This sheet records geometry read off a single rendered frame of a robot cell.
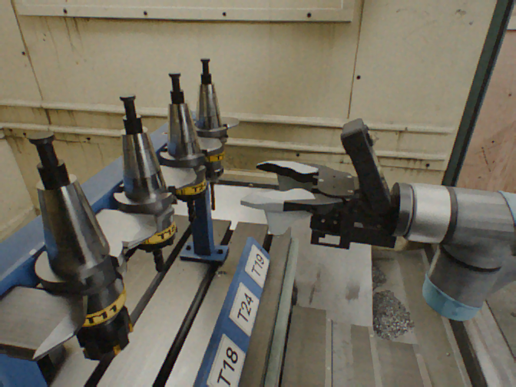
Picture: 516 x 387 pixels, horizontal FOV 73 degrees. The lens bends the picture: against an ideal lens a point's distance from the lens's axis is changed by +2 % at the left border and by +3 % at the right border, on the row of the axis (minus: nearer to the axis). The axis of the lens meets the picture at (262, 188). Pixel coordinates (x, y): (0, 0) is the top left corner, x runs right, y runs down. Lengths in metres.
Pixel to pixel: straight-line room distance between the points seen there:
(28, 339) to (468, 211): 0.44
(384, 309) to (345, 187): 0.65
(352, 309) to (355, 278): 0.09
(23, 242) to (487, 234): 0.48
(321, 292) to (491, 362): 0.38
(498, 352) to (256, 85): 0.83
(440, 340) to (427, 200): 0.61
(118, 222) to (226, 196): 0.80
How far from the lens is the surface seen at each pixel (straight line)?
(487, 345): 0.88
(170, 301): 0.72
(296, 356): 0.82
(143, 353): 0.66
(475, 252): 0.51
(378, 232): 0.49
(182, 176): 0.44
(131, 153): 0.37
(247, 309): 0.64
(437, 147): 1.10
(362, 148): 0.42
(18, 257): 0.34
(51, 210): 0.29
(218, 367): 0.56
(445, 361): 0.99
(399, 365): 0.91
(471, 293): 0.55
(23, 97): 1.43
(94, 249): 0.30
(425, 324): 1.06
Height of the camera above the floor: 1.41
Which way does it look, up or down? 29 degrees down
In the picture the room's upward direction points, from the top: straight up
